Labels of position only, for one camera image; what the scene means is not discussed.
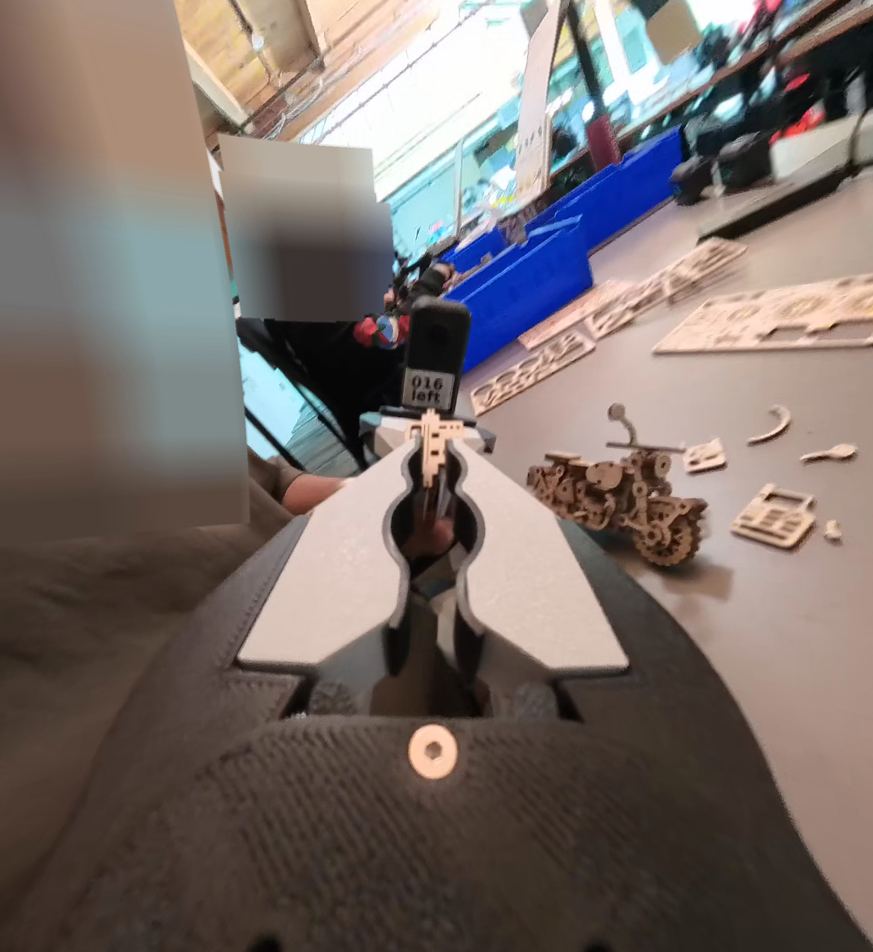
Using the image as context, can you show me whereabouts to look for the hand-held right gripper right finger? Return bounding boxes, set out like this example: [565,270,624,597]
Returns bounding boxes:
[436,439,631,704]

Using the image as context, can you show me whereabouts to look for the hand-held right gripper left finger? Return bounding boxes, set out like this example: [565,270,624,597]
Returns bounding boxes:
[235,435,437,704]

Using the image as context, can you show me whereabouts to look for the wooden model piece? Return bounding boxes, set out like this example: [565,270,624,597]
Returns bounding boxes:
[404,408,476,492]

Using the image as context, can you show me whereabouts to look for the person's left forearm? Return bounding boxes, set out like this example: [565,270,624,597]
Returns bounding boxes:
[246,450,346,518]

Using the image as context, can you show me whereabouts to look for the grey desk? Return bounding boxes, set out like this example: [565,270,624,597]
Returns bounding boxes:
[469,160,873,952]

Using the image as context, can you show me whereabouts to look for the person's left hand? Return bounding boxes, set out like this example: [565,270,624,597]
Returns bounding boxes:
[405,519,458,560]

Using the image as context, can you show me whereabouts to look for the wooden parts sheet round cutouts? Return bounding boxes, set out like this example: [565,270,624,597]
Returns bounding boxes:
[469,331,595,416]

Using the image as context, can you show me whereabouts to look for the wooden motorcycle model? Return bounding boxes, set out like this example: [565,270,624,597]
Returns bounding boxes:
[527,404,708,568]

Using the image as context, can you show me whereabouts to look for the long blue plastic bin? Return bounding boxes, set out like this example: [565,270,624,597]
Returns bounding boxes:
[525,126,686,254]

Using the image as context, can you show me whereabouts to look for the slotted wooden grid piece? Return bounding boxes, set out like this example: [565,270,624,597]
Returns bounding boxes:
[730,483,816,550]

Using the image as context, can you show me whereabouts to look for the standing wooden board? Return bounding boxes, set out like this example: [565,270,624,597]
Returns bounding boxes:
[514,0,565,205]

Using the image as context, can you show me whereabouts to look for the large wooden gear parts sheet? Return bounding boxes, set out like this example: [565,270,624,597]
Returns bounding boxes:
[652,269,873,354]

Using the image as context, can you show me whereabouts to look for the crescent wooden piece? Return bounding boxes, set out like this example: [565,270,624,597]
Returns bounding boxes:
[747,404,792,446]

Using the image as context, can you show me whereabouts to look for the small black device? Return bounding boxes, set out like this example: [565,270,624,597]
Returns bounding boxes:
[670,156,716,205]

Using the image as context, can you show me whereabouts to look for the dark flat panel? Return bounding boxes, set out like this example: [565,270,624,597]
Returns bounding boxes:
[698,167,846,240]

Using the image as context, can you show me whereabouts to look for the grey flat box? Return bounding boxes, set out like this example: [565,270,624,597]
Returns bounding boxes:
[771,100,873,179]

